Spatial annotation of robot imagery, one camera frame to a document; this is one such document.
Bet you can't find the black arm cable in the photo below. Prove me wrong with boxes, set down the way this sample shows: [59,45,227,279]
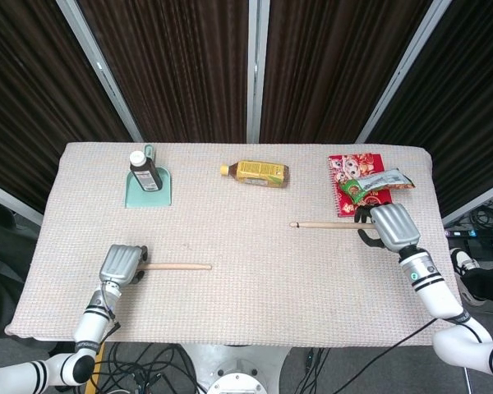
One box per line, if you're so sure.
[382,318,441,350]

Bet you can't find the dark bottle with white cap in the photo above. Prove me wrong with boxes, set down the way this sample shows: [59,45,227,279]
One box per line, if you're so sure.
[129,150,164,193]

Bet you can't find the black power strip with lights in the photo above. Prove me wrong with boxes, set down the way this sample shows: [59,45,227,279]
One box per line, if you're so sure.
[445,227,493,241]

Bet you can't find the black floor cable bundle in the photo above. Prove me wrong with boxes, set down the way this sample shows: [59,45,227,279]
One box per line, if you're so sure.
[76,341,199,394]
[292,346,333,394]

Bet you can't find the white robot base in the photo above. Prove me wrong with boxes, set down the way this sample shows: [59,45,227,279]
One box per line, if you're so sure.
[180,343,293,394]

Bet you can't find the beige woven tablecloth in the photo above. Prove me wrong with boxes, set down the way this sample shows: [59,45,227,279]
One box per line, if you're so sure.
[3,141,468,348]

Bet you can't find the yellow labelled tea bottle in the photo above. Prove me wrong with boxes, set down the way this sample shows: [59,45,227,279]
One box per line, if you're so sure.
[219,159,291,190]

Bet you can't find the grey metal partition post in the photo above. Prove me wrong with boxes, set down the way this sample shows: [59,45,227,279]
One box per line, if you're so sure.
[245,0,271,144]
[354,0,454,144]
[55,0,144,144]

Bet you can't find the black trouser leg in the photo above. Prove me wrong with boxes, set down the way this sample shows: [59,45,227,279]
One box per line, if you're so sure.
[462,264,493,304]

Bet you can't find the wooden stick with grooved tip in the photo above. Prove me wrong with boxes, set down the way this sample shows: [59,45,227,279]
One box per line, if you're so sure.
[288,221,378,231]

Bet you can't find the dark brown ribbed partition panel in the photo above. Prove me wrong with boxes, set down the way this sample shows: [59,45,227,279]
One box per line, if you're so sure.
[76,0,250,144]
[368,0,493,217]
[259,0,433,144]
[0,0,133,215]

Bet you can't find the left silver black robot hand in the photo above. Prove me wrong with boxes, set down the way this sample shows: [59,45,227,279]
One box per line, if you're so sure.
[98,244,150,286]

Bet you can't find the mint green dustpan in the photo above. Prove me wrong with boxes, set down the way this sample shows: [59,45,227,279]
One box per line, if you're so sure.
[124,144,174,208]

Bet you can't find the white black sneaker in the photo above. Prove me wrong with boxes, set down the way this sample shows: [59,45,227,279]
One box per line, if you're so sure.
[449,247,478,297]

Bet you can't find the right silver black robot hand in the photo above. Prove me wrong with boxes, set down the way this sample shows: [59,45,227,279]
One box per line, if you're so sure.
[354,203,422,253]

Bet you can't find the red spiral notebook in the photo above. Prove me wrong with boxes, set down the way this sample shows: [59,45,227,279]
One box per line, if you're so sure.
[326,153,396,218]

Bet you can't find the green silver snack wrapper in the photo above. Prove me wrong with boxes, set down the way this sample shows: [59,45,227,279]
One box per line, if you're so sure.
[338,167,417,204]

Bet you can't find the plain wooden stick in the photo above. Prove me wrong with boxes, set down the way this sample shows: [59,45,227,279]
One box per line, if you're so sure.
[141,263,213,273]

